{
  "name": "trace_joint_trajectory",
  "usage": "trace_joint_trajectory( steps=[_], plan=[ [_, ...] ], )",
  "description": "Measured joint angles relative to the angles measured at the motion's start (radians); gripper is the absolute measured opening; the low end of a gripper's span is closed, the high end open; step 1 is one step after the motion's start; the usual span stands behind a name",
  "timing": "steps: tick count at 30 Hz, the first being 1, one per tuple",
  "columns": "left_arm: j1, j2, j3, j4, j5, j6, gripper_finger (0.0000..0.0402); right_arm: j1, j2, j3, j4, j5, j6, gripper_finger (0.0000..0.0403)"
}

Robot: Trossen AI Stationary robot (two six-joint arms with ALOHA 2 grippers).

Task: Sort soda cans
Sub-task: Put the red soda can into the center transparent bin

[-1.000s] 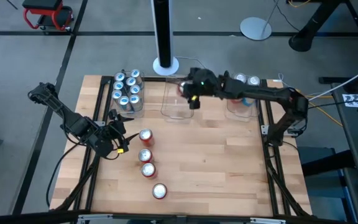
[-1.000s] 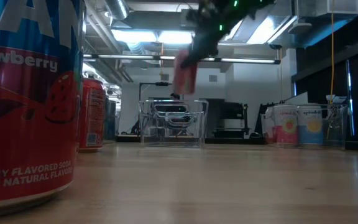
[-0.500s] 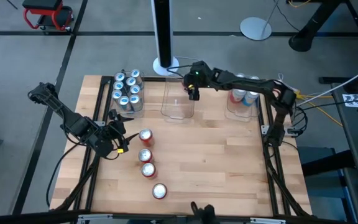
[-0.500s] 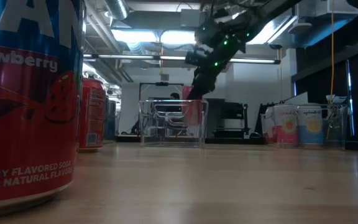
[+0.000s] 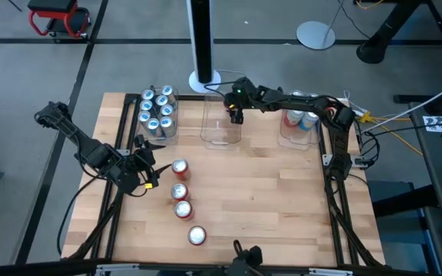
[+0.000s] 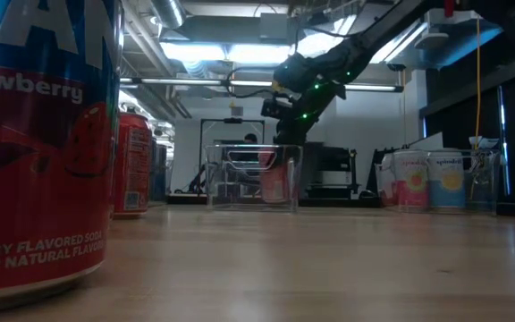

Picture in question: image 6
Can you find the silver rectangular air duct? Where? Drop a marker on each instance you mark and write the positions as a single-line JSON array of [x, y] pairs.
[[400, 49]]

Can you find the red Fanta strawberry can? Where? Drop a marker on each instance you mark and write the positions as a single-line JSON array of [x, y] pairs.
[[273, 183], [134, 170], [38, 179]]

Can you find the blue white Spindrift can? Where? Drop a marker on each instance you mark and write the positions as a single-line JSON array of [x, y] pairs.
[[445, 197]]

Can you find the grey ceiling box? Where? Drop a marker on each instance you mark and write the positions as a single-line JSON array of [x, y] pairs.
[[275, 27]]

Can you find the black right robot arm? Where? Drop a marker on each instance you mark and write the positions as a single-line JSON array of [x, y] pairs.
[[374, 36]]

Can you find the black background cabinet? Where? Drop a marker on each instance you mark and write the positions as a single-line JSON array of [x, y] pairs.
[[329, 165]]

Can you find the person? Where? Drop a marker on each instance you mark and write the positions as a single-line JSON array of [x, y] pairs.
[[250, 138]]

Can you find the black background rig frame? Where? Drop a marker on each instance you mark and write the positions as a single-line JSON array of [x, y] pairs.
[[213, 120]]

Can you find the pink white Spindrift can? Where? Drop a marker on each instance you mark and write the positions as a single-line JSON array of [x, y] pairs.
[[411, 197]]

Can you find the white board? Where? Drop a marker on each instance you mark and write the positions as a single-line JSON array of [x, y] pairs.
[[432, 142]]

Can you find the bright ceiling light panel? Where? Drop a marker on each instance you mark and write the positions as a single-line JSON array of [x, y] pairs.
[[195, 53]]

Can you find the grey hanging box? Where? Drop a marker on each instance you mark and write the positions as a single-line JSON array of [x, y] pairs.
[[236, 112]]

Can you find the round silver ventilation duct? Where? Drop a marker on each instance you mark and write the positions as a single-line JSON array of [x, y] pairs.
[[170, 13]]

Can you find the white ceiling device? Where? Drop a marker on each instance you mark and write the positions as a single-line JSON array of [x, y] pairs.
[[432, 40]]

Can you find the long ceiling light strip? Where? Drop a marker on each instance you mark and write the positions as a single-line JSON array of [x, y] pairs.
[[181, 82]]

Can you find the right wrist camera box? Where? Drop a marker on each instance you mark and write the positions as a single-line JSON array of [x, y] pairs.
[[275, 108]]

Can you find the dome ceiling camera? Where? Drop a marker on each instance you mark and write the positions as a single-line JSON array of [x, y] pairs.
[[396, 67]]

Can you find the blue silver Red Bull can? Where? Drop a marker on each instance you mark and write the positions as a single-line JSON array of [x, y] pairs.
[[159, 170]]

